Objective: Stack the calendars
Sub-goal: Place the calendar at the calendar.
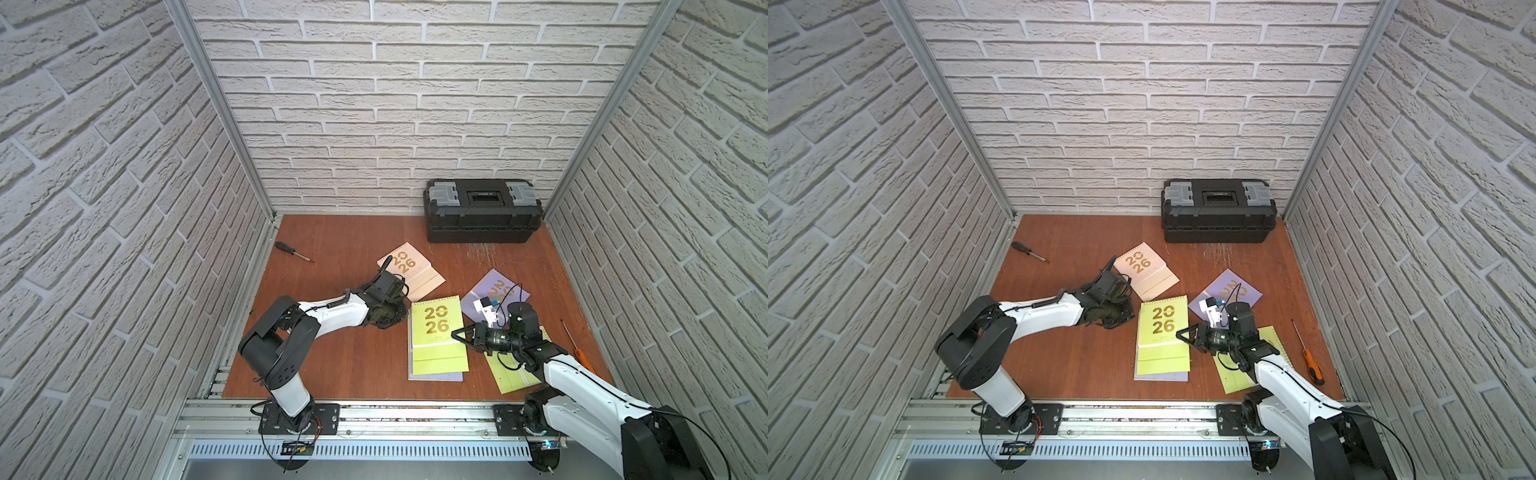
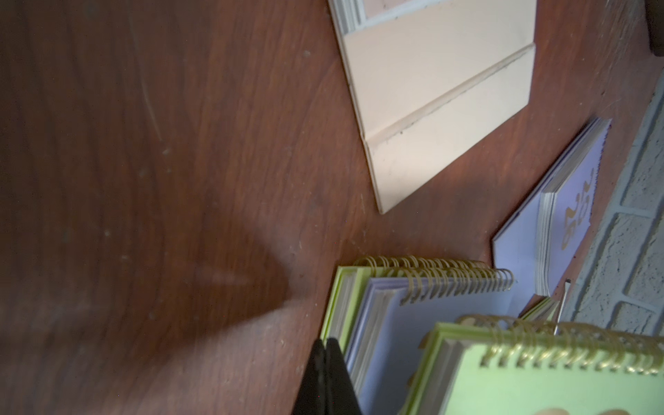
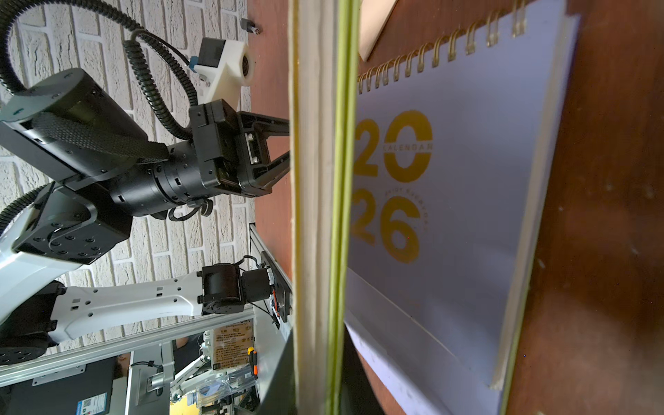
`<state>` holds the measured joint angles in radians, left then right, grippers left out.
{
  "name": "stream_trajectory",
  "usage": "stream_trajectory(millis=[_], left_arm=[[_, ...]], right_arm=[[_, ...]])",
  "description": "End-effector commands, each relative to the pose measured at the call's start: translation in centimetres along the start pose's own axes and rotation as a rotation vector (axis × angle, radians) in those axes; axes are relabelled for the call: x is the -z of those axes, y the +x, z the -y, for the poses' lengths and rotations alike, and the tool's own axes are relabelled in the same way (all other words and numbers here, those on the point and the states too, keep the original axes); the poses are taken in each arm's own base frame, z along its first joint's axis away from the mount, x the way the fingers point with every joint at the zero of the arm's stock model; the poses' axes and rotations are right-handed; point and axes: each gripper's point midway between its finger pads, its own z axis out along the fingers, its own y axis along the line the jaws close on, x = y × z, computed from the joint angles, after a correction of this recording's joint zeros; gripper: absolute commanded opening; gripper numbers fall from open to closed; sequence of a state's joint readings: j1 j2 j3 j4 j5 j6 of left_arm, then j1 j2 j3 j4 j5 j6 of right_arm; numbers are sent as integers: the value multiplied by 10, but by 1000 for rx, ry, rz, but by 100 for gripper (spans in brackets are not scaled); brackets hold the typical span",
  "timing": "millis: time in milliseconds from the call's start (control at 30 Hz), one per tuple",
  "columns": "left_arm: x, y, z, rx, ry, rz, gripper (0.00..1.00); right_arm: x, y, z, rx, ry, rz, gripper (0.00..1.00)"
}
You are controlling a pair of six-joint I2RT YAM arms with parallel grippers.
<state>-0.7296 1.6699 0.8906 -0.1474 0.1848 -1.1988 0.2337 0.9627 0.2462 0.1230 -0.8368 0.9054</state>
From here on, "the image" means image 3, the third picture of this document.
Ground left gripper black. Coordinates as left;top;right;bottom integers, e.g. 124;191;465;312
187;99;292;198

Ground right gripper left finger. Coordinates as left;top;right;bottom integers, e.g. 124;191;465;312
257;332;297;414

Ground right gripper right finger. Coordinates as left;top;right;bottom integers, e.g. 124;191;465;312
340;336;385;415

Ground purple calendar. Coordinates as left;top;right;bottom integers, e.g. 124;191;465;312
346;1;579;414

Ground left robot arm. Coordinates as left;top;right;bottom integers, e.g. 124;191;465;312
1;68;290;366

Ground pink calendar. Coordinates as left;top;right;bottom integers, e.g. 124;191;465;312
358;0;397;62

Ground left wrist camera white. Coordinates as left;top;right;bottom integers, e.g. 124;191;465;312
190;37;255;110

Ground black handled screwdriver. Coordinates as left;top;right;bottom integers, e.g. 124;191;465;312
240;18;261;35

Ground aluminium mounting rail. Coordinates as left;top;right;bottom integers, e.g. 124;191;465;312
1;306;255;387

